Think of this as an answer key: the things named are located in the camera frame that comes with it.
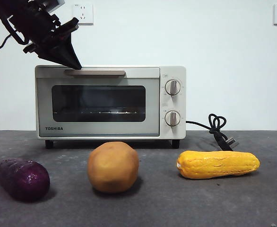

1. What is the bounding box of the pale grey left camera box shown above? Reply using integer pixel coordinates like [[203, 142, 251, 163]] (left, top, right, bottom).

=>
[[41, 0, 65, 11]]

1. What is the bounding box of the brown potato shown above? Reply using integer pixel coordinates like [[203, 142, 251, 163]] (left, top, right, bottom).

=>
[[87, 141, 139, 194]]

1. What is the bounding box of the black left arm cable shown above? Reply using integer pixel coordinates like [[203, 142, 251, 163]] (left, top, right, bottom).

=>
[[0, 14, 29, 52]]

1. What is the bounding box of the black power cable with plug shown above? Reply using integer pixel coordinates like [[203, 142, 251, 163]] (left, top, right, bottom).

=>
[[185, 113, 240, 152]]

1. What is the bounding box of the metal wire oven rack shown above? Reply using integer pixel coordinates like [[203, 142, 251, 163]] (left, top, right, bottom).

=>
[[54, 109, 146, 115]]

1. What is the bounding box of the oven timer knob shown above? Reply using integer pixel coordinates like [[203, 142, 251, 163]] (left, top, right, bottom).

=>
[[164, 110, 181, 127]]

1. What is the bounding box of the yellow corn cob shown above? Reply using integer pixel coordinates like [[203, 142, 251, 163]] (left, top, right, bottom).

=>
[[176, 150, 261, 180]]

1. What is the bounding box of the white Toshiba toaster oven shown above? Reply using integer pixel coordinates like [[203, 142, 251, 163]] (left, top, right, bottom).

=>
[[34, 65, 187, 149]]

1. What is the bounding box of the purple eggplant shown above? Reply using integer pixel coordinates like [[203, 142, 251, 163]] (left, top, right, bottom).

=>
[[0, 158, 51, 202]]

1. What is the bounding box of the oven door with beige handle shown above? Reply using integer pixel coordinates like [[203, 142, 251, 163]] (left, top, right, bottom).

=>
[[36, 67, 160, 137]]

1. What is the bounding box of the oven temperature knob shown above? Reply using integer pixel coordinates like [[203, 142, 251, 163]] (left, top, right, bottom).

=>
[[164, 79, 183, 96]]

